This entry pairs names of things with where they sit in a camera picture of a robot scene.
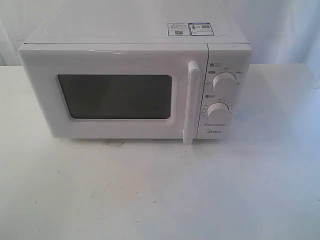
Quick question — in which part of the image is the white microwave oven body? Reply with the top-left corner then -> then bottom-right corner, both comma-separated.
19,0 -> 252,141

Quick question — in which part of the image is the lower white control knob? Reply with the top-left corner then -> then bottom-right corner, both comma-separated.
207,102 -> 229,121

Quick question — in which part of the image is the white control knob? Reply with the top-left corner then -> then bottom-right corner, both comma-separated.
212,72 -> 237,91
207,102 -> 229,121

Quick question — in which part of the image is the upper white control knob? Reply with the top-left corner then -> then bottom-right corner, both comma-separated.
212,72 -> 237,91

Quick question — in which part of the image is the right blue warning sticker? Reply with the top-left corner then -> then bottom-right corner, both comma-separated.
188,22 -> 215,36

